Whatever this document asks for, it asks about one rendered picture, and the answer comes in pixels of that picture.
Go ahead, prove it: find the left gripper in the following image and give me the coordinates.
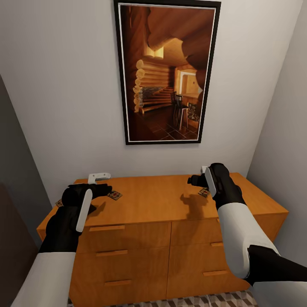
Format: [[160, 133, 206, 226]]
[[89, 184, 112, 200]]

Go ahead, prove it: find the mousetrap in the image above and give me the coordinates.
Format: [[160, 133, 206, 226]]
[[107, 190, 122, 200], [56, 199, 64, 207], [87, 204, 97, 215], [198, 188, 210, 197]]

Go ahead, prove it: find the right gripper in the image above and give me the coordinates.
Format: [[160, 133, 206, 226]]
[[187, 174, 209, 188]]

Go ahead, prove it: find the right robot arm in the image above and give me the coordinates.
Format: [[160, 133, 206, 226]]
[[187, 163, 307, 307]]

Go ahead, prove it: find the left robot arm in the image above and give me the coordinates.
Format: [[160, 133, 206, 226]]
[[11, 173, 112, 307]]

